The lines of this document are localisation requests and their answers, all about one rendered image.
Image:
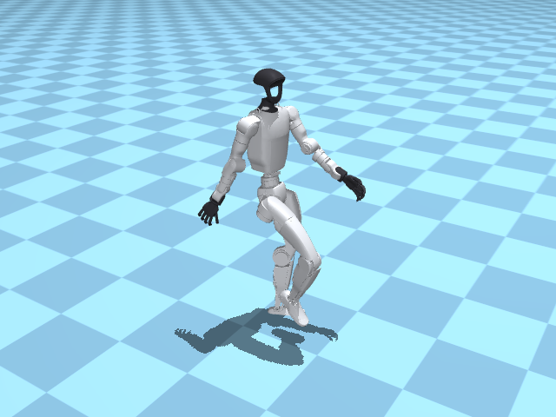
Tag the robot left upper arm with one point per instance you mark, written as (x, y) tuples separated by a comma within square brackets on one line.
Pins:
[(308, 145)]

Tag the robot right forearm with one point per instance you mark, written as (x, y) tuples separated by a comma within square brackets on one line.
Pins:
[(228, 176)]

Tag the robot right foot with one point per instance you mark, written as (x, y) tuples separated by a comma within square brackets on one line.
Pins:
[(296, 311)]

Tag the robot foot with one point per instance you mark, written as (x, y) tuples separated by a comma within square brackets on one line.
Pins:
[(272, 310), (296, 311)]

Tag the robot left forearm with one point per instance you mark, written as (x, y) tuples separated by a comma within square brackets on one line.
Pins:
[(326, 162)]

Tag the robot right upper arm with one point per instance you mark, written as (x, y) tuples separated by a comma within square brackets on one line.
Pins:
[(246, 128)]

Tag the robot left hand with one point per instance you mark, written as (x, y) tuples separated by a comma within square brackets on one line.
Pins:
[(352, 182)]

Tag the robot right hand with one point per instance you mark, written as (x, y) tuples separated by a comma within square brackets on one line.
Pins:
[(210, 209)]

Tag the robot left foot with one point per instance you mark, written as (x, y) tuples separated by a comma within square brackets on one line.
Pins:
[(272, 310)]

